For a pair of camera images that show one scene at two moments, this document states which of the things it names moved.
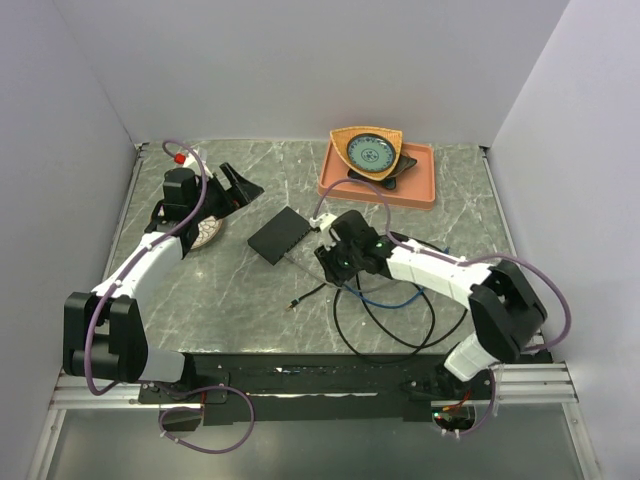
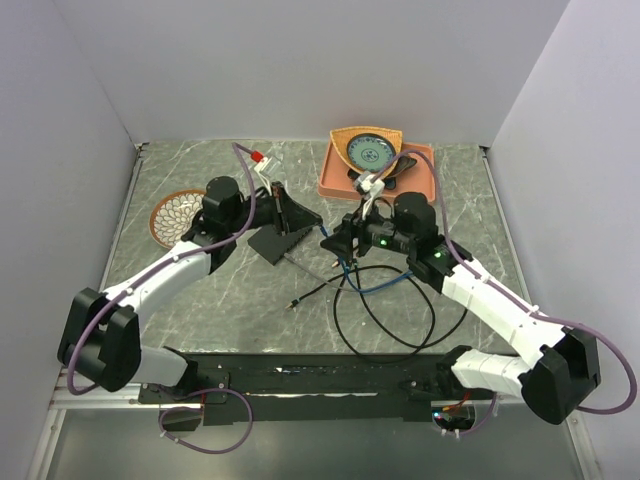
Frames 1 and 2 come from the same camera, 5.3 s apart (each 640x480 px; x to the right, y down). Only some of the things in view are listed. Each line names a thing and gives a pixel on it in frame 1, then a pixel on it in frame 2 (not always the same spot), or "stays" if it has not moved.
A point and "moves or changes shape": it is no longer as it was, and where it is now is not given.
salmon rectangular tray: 414,189 stays
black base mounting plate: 299,388 stays
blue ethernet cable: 381,304 moves or changes shape
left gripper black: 241,192 -> 287,214
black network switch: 279,235 stays
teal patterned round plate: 371,153 stays
